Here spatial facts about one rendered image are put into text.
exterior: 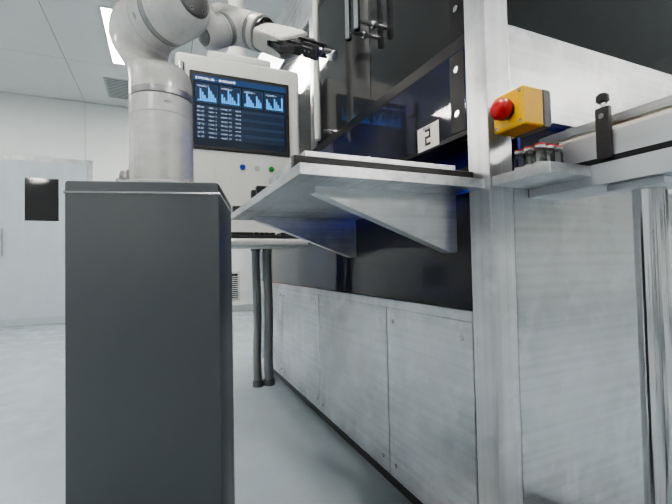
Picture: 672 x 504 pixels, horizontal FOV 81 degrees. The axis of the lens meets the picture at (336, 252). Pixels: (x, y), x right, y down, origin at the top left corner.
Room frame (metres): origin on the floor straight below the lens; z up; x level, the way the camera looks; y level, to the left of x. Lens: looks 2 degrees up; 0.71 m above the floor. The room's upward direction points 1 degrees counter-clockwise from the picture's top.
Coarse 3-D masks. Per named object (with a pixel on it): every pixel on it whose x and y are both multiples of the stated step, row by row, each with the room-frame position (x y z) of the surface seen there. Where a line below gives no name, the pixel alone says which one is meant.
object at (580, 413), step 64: (576, 256) 0.90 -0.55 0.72; (320, 320) 1.66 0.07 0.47; (384, 320) 1.18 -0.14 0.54; (448, 320) 0.92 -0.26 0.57; (576, 320) 0.89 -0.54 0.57; (320, 384) 1.67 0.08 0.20; (384, 384) 1.19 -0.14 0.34; (448, 384) 0.93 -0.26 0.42; (576, 384) 0.89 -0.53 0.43; (384, 448) 1.20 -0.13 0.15; (448, 448) 0.93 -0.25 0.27; (576, 448) 0.89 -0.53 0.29; (640, 448) 0.98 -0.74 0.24
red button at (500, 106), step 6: (498, 102) 0.72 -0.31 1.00; (504, 102) 0.72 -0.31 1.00; (510, 102) 0.72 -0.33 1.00; (492, 108) 0.74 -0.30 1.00; (498, 108) 0.72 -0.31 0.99; (504, 108) 0.72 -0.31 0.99; (510, 108) 0.72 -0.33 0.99; (492, 114) 0.74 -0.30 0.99; (498, 114) 0.73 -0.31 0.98; (504, 114) 0.72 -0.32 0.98
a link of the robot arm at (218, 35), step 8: (208, 0) 0.87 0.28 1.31; (216, 16) 0.89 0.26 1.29; (224, 16) 0.91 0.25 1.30; (208, 24) 0.89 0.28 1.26; (216, 24) 0.89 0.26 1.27; (224, 24) 0.91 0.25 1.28; (208, 32) 0.89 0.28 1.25; (216, 32) 0.90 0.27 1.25; (224, 32) 0.91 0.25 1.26; (232, 32) 0.93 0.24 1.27; (200, 40) 0.92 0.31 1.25; (208, 40) 0.91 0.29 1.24; (216, 40) 0.91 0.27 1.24; (224, 40) 0.92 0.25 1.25; (232, 40) 0.94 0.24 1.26; (208, 48) 0.93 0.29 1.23; (216, 48) 0.93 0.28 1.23
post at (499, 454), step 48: (480, 0) 0.80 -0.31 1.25; (480, 48) 0.81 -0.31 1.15; (480, 96) 0.81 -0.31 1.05; (480, 144) 0.81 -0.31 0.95; (480, 192) 0.82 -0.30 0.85; (480, 240) 0.82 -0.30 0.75; (480, 288) 0.83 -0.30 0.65; (480, 336) 0.83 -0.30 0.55; (480, 384) 0.83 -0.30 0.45; (480, 432) 0.84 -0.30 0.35; (480, 480) 0.84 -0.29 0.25
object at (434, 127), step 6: (438, 120) 0.93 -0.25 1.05; (426, 126) 0.97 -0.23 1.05; (432, 126) 0.95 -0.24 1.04; (438, 126) 0.93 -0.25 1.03; (420, 132) 1.00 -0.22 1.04; (426, 132) 0.98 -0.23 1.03; (432, 132) 0.95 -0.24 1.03; (438, 132) 0.93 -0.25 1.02; (420, 138) 1.00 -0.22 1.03; (432, 138) 0.95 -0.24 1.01; (438, 138) 0.93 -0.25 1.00; (420, 144) 1.00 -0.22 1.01; (432, 144) 0.96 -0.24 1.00; (438, 144) 0.93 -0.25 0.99; (420, 150) 1.00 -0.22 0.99
